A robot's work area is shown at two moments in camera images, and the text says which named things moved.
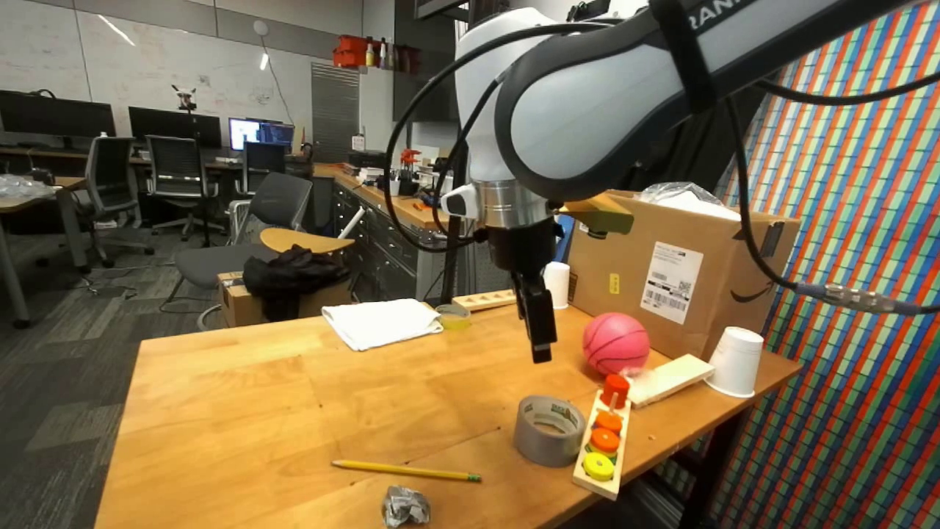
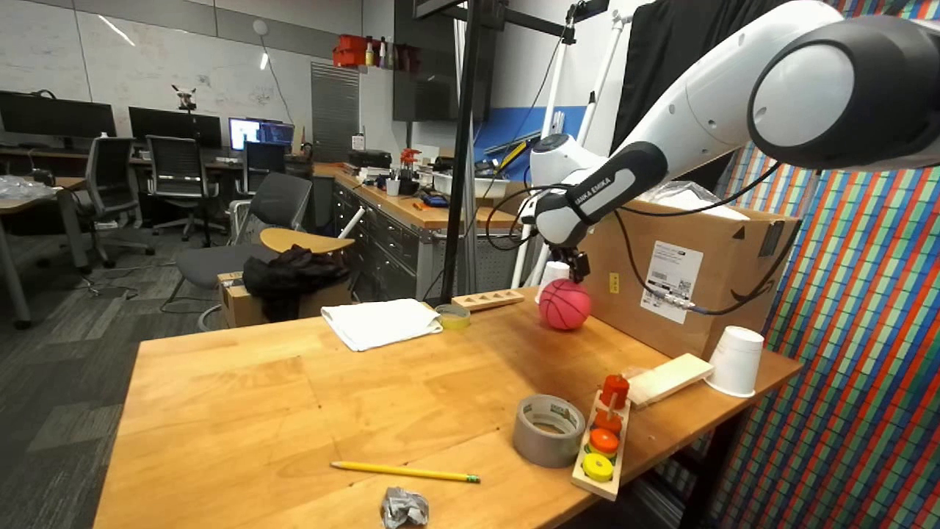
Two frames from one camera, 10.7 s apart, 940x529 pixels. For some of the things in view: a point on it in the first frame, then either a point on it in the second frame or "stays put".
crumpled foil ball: (403, 507) stays put
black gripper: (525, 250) to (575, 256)
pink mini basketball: (615, 341) to (566, 304)
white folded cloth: (372, 325) stays put
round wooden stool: (283, 238) stays put
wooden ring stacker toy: (599, 463) stays put
